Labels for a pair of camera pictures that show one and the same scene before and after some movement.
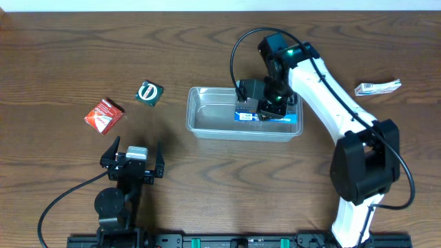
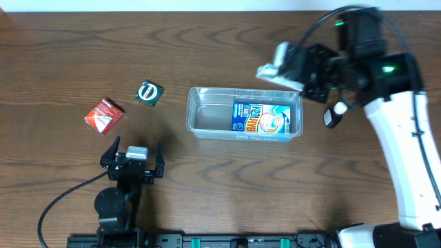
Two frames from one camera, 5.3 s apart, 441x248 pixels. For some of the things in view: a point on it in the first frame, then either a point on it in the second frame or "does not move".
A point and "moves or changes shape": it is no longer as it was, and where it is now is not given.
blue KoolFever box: x=251 y=114 moves or changes shape
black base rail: x=233 y=240 does not move
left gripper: x=132 y=173 does not move
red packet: x=105 y=117 does not move
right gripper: x=270 y=112 to x=315 y=91
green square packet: x=149 y=92 does not move
